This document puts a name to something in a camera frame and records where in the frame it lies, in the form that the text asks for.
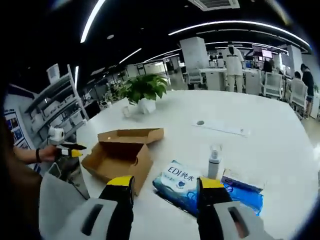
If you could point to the grey storage shelf rack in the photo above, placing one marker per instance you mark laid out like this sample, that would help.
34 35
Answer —
55 107

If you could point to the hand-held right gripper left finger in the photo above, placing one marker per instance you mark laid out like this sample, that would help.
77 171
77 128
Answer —
120 217

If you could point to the black computer monitor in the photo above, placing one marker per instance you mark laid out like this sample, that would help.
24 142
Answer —
92 108

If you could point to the brown cardboard shoe box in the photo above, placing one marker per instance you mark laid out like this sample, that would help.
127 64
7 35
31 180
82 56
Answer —
142 170

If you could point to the black wristband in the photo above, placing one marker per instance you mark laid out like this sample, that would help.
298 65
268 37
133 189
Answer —
38 155

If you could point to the grey mesh office chair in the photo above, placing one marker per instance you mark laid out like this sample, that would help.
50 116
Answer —
57 200

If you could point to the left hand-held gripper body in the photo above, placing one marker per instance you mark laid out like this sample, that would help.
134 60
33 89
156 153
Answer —
56 136

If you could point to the long ceiling light strip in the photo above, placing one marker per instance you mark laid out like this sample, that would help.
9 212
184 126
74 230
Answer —
237 22

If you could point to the blue plastic soft packet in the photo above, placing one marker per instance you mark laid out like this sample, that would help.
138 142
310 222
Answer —
247 200

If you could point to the white office chair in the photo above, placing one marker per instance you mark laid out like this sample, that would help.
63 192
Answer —
298 95
195 76
272 85

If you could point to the white spray bottle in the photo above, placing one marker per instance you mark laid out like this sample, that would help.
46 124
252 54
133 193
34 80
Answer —
213 165

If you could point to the small translucent cup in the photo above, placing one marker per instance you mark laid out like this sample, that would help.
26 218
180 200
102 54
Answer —
126 112

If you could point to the pink display screen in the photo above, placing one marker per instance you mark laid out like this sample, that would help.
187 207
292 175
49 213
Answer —
267 53

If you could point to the person's left hand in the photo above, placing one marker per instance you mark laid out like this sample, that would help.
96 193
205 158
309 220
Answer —
48 152

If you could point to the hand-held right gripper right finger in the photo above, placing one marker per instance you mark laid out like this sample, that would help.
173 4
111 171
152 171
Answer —
210 217

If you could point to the green plant in white pot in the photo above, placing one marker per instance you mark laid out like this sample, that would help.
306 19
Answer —
145 87

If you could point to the white blue wet wipes pack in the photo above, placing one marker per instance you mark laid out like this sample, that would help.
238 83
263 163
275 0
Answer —
175 180

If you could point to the blue white wall poster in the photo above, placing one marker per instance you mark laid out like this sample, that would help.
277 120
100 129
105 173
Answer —
15 127

